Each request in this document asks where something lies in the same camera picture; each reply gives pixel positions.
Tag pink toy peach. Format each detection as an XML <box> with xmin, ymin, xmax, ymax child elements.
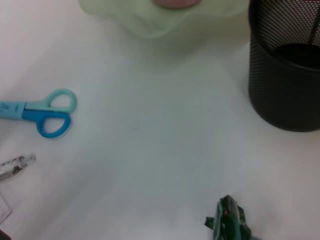
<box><xmin>152</xmin><ymin>0</ymin><xmax>201</xmax><ymax>10</ymax></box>

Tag green plastic wrapper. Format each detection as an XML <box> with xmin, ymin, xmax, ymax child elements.
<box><xmin>205</xmin><ymin>194</ymin><xmax>252</xmax><ymax>240</ymax></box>

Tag green glass fruit plate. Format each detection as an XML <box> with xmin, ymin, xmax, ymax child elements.
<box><xmin>78</xmin><ymin>0</ymin><xmax>251</xmax><ymax>40</ymax></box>

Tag black mesh pen cup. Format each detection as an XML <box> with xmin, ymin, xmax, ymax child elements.
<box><xmin>248</xmin><ymin>0</ymin><xmax>320</xmax><ymax>133</ymax></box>

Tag blue scissors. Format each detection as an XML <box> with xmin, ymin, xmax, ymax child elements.
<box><xmin>0</xmin><ymin>88</ymin><xmax>78</xmax><ymax>139</ymax></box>

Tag clear silver ballpoint pen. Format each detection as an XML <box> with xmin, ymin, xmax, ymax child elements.
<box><xmin>0</xmin><ymin>154</ymin><xmax>37</xmax><ymax>182</ymax></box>

